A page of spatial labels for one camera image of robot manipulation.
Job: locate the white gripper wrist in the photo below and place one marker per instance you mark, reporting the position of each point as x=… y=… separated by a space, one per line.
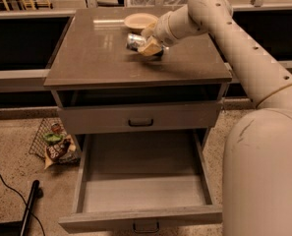
x=162 y=31

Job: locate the silver blue redbull can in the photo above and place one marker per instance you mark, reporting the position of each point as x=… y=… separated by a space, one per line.
x=134 y=41

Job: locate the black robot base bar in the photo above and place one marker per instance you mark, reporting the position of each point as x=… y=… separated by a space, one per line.
x=34 y=194

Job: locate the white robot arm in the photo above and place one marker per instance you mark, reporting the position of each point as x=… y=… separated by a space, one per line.
x=257 y=159

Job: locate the grey drawer cabinet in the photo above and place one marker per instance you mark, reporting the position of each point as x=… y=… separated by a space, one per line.
x=93 y=67

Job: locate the closed grey top drawer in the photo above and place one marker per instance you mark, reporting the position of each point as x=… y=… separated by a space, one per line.
x=139 y=117

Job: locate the small red can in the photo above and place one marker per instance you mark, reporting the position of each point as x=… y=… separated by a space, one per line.
x=56 y=128

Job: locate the open grey middle drawer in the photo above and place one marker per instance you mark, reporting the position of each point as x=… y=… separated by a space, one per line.
x=142 y=182

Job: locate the white ceramic bowl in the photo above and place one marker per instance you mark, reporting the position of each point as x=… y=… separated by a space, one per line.
x=139 y=21

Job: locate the grey metal railing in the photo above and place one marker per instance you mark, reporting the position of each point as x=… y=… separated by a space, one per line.
x=33 y=80

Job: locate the green snack packet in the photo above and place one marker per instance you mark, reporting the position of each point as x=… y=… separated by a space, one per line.
x=51 y=138

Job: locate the brown snack bag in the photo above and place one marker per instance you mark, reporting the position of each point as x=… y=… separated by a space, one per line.
x=59 y=152

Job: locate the black wire basket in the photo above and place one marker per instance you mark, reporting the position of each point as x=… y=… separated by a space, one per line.
x=38 y=145

